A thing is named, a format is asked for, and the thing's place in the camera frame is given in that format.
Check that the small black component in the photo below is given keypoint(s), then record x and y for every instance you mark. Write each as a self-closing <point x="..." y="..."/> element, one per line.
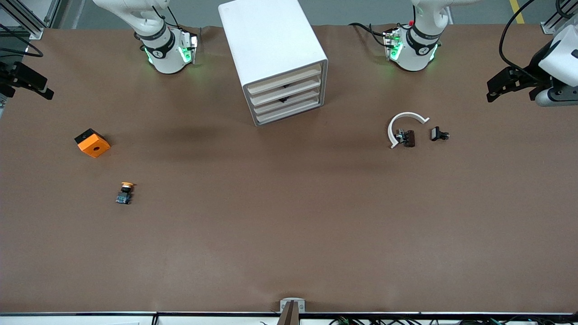
<point x="436" y="133"/>

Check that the orange-capped button, blue base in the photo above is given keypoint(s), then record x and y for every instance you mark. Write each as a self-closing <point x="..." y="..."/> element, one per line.
<point x="124" y="197"/>

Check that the aluminium frame profile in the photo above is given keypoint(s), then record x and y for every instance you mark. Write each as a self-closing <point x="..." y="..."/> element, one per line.
<point x="36" y="32"/>
<point x="548" y="28"/>

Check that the brown electrical component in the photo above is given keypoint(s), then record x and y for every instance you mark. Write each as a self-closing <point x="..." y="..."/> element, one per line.
<point x="409" y="138"/>

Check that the orange box with hole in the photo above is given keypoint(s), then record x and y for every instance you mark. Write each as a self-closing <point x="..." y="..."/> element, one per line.
<point x="95" y="146"/>

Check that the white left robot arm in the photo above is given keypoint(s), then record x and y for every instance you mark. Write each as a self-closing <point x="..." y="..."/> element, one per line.
<point x="415" y="56"/>

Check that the grey bracket with post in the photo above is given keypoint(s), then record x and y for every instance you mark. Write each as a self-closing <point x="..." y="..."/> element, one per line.
<point x="292" y="303"/>

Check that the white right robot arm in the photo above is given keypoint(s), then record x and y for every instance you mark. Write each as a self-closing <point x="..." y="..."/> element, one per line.
<point x="167" y="58"/>

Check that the yellow floor tape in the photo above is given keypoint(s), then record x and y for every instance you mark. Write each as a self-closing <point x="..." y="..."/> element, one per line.
<point x="517" y="11"/>

